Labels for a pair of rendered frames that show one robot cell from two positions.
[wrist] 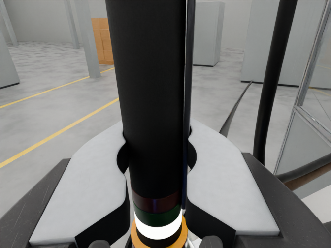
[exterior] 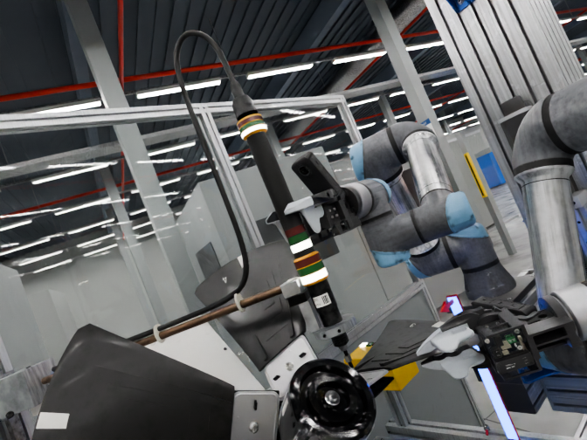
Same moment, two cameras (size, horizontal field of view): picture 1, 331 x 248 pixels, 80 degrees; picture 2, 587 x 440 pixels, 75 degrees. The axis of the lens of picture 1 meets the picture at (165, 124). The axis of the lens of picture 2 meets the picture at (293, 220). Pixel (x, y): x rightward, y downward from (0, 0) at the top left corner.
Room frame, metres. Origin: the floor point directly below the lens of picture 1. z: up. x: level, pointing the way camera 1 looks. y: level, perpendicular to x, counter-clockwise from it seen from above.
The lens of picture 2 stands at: (0.57, 0.40, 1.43)
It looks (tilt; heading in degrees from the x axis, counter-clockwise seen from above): 3 degrees up; 219
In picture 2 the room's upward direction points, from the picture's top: 23 degrees counter-clockwise
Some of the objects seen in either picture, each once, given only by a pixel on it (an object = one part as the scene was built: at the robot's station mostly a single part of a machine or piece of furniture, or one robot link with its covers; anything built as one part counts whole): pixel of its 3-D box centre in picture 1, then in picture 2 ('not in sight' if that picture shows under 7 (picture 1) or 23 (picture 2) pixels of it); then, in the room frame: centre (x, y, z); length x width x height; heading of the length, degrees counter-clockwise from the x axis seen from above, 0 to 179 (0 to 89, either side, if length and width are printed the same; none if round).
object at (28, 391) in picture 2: not in sight; (24, 388); (0.37, -0.56, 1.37); 0.10 x 0.07 x 0.08; 116
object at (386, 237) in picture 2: not in sight; (392, 237); (-0.19, 0.02, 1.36); 0.11 x 0.08 x 0.11; 105
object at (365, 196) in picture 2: not in sight; (348, 202); (-0.11, 0.00, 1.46); 0.08 x 0.05 x 0.08; 91
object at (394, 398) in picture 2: not in sight; (395, 402); (-0.30, -0.23, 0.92); 0.03 x 0.03 x 0.12; 81
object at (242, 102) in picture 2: not in sight; (286, 210); (0.10, 0.01, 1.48); 0.04 x 0.04 x 0.46
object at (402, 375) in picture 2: not in sight; (381, 367); (-0.30, -0.23, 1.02); 0.16 x 0.10 x 0.11; 81
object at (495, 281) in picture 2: not in sight; (485, 276); (-0.73, -0.01, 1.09); 0.15 x 0.15 x 0.10
